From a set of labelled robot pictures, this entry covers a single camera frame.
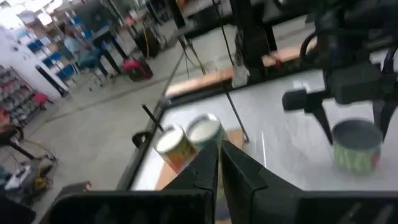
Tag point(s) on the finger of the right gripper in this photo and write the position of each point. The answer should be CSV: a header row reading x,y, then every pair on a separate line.
x,y
321,119
384,119

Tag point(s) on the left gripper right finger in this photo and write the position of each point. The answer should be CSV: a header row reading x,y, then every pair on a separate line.
x,y
248,186

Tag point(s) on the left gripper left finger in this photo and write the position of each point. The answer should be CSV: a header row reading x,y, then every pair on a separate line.
x,y
202,174

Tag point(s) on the yellow orange label tin can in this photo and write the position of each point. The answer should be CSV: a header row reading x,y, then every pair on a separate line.
x,y
177,149

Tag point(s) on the teal label tin can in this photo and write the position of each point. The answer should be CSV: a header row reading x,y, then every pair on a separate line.
x,y
203,130

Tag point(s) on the green label tin can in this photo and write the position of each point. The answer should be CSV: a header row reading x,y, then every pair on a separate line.
x,y
357,155

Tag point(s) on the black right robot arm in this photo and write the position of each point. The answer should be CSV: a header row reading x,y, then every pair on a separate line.
x,y
252,40

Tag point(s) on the wooden shelf board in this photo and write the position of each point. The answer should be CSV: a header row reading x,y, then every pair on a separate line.
x,y
234,137

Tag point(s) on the red and black bag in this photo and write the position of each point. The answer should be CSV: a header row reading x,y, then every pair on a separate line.
x,y
136,68

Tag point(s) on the grey tripod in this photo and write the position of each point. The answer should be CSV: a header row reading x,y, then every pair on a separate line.
x,y
188,49

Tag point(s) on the black desk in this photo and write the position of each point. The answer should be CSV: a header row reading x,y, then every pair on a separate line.
x,y
107,40

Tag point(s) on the shelving with blue bins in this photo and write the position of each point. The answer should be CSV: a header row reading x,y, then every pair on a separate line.
x,y
66,72

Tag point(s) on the yellow and black device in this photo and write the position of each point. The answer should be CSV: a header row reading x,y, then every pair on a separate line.
x,y
28,180

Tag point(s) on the red stool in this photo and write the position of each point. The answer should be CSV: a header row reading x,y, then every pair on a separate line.
x,y
40,99

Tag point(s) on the person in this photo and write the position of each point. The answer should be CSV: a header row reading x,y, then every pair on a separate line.
x,y
71,43

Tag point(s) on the rack of colourful items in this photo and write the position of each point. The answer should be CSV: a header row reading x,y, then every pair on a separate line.
x,y
14,93

